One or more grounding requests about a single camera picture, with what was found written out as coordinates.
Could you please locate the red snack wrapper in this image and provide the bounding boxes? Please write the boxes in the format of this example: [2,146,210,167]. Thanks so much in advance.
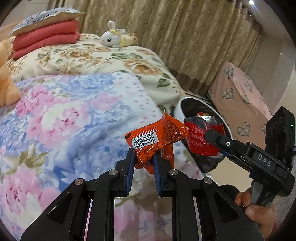
[184,112,225,157]

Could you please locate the orange snack bag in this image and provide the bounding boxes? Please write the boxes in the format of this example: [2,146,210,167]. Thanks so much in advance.
[125,113,190,174]

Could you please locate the white trash bin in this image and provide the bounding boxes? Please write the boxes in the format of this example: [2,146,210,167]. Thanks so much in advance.
[173,97,233,173]

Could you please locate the right hand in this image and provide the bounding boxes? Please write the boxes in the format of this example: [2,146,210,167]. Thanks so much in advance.
[235,189,276,240]

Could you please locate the pink heart cloth cover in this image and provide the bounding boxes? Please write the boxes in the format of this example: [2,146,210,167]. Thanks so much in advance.
[208,61,272,149]

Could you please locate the beige patterned curtain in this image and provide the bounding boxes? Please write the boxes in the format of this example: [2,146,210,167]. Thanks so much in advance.
[50,0,262,95]

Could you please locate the brown bear plush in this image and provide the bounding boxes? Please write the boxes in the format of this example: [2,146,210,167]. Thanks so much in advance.
[120,33,138,47]

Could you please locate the orange teddy bear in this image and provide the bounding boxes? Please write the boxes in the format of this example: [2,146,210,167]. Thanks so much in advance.
[0,39,21,107]

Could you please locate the white rabbit plush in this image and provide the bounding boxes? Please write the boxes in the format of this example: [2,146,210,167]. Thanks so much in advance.
[100,21,126,48]

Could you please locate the cream floral quilt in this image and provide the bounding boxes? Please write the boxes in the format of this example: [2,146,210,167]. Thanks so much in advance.
[8,34,185,113]

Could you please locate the red folded blanket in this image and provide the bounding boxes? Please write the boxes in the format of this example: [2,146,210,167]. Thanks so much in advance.
[13,20,80,60]

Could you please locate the blue patterned pillow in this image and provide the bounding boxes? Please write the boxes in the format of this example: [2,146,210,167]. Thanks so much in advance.
[9,8,84,36]

